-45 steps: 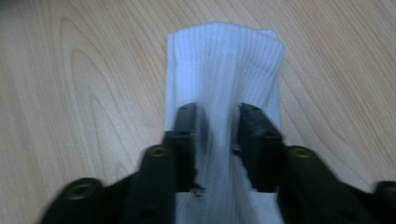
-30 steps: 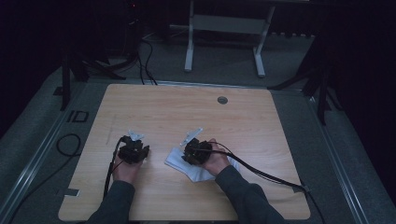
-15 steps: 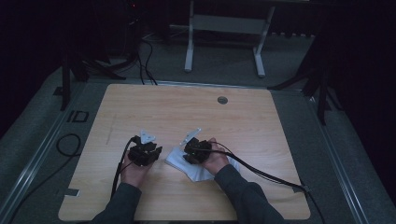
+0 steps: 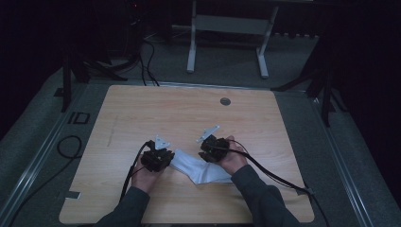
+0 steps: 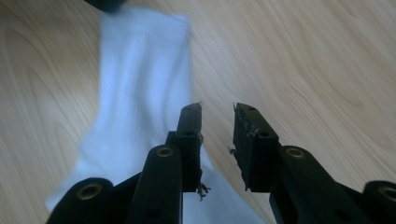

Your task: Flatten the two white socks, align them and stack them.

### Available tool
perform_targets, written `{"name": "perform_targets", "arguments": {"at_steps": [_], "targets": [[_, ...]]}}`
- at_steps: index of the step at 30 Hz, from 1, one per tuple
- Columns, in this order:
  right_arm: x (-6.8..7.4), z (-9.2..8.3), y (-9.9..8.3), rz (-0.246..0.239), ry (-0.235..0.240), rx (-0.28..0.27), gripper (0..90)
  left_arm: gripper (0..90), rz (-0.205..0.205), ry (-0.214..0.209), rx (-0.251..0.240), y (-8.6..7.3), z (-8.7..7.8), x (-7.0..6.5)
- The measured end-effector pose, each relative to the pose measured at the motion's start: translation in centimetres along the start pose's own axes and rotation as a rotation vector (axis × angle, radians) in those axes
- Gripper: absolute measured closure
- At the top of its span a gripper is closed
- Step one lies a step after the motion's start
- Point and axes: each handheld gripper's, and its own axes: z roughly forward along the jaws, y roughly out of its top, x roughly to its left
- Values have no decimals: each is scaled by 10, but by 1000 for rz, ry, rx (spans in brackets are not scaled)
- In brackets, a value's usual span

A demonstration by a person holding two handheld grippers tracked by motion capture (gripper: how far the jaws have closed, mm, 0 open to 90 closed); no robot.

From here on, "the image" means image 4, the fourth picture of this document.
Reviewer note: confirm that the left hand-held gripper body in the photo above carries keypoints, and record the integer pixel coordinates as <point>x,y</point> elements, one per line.
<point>156,157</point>

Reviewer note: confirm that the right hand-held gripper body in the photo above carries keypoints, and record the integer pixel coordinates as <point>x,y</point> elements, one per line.
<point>214,146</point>

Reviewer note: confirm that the person's right hand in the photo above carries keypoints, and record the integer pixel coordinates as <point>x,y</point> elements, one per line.
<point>233,159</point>

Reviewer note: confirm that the person's left hand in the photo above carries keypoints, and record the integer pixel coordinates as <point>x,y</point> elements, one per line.
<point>144,178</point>

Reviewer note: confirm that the grey round table grommet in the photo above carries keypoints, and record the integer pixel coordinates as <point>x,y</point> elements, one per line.
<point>225,101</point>

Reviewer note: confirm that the black metal stand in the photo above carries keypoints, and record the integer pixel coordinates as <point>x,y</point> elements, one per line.
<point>66,85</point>
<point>325,94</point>

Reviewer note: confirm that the dark equipment rack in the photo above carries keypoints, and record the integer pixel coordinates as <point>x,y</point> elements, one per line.
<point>135,28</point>

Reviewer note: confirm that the metal floor rail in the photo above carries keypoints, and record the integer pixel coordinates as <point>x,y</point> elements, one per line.
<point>34,157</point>
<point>342,164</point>

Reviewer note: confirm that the white metal desk frame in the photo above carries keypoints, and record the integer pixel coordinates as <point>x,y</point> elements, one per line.
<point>231,24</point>

